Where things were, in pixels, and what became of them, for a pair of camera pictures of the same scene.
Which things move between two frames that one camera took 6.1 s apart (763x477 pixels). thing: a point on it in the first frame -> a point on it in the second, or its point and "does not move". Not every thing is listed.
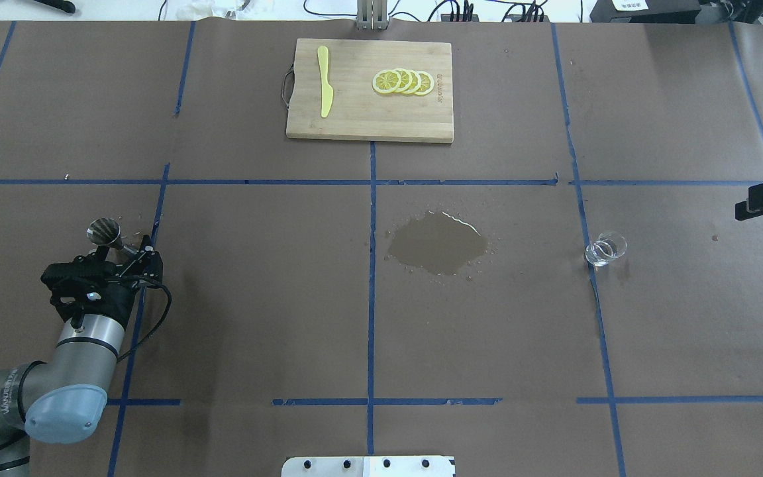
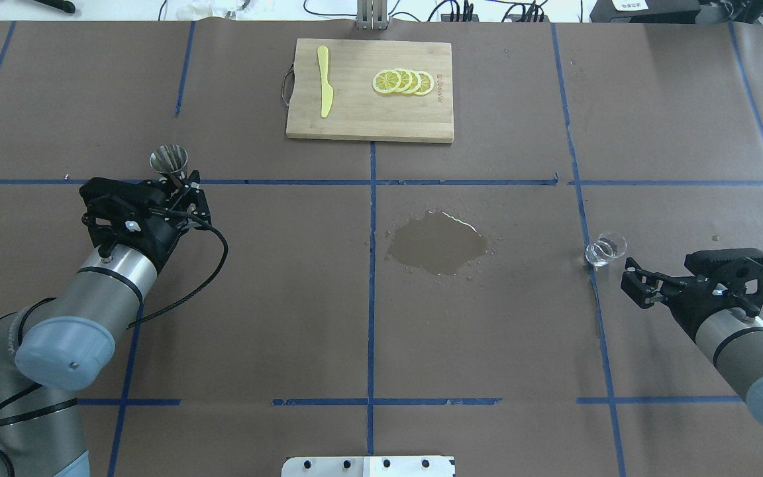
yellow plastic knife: [326, 91] does not move
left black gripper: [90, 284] -> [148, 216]
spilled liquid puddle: [438, 242] does not move
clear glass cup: [609, 246] does not move
